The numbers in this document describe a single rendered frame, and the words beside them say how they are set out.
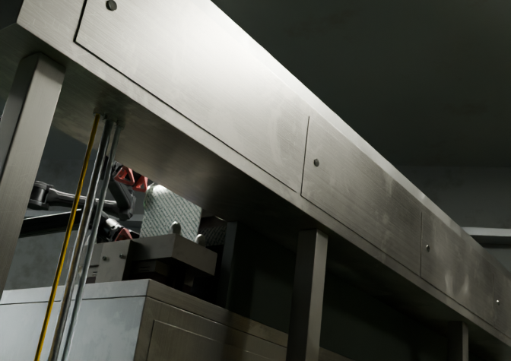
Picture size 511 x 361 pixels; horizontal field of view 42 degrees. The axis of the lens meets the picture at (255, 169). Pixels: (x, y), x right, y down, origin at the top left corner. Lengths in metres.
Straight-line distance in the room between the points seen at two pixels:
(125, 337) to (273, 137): 0.57
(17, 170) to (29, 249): 5.27
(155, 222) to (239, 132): 0.58
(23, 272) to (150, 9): 5.11
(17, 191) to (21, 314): 0.80
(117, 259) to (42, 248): 4.63
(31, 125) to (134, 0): 0.35
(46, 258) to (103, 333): 4.69
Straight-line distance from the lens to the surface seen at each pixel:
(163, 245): 1.62
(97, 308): 1.63
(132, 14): 1.32
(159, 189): 2.03
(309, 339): 1.70
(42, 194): 2.84
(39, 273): 6.24
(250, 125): 1.53
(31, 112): 1.15
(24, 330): 1.83
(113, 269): 1.69
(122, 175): 2.24
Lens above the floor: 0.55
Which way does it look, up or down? 24 degrees up
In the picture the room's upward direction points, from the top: 8 degrees clockwise
